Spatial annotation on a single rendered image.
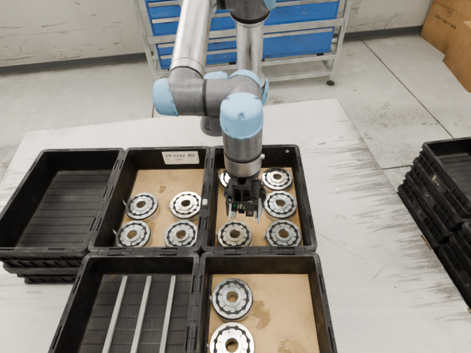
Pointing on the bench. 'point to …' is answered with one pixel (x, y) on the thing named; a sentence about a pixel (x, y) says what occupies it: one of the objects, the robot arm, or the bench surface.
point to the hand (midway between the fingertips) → (245, 212)
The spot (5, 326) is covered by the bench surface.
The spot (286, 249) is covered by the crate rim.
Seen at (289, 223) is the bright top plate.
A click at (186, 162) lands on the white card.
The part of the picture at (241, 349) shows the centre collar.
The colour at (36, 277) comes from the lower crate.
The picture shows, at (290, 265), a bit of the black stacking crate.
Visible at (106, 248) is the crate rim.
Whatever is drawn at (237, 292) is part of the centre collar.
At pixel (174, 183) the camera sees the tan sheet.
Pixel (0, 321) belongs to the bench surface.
